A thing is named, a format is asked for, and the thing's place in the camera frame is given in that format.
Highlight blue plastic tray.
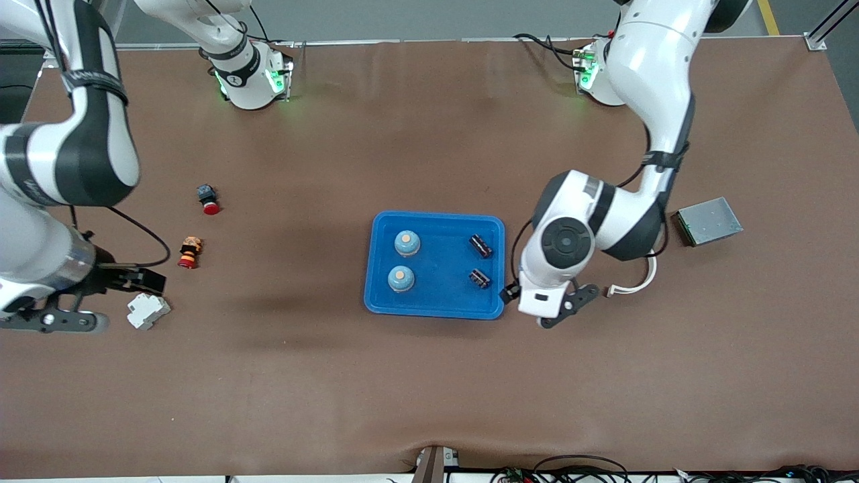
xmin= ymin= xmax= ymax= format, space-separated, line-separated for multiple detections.
xmin=364 ymin=211 xmax=505 ymax=321

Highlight white circuit breaker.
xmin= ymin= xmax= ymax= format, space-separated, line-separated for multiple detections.
xmin=127 ymin=292 xmax=172 ymax=331

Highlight red emergency stop yellow body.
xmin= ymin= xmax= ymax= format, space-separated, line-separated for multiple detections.
xmin=177 ymin=236 xmax=203 ymax=270

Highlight white curved plastic piece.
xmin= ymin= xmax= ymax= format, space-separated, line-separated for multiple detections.
xmin=606 ymin=252 xmax=659 ymax=299

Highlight brown table mat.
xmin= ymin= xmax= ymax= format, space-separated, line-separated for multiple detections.
xmin=0 ymin=37 xmax=859 ymax=478

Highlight grey metal box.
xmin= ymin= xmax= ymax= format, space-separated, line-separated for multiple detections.
xmin=671 ymin=197 xmax=744 ymax=248

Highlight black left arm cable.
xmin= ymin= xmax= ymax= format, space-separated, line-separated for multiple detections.
xmin=510 ymin=124 xmax=672 ymax=290

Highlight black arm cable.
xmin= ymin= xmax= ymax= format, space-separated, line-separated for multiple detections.
xmin=510 ymin=124 xmax=672 ymax=290
xmin=67 ymin=201 xmax=172 ymax=269

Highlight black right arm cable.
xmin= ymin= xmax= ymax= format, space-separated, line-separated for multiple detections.
xmin=67 ymin=201 xmax=172 ymax=269

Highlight black cable loop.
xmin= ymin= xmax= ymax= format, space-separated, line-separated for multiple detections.
xmin=534 ymin=455 xmax=629 ymax=483

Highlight metal table edge bracket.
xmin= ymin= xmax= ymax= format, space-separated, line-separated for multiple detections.
xmin=411 ymin=445 xmax=461 ymax=483

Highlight black cables at arm base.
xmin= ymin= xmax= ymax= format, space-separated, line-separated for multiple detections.
xmin=513 ymin=32 xmax=585 ymax=73

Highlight tangled cable bundle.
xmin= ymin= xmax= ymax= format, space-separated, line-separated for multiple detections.
xmin=671 ymin=464 xmax=859 ymax=483

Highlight aluminium frame profile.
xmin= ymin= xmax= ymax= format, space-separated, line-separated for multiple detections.
xmin=804 ymin=0 xmax=859 ymax=52

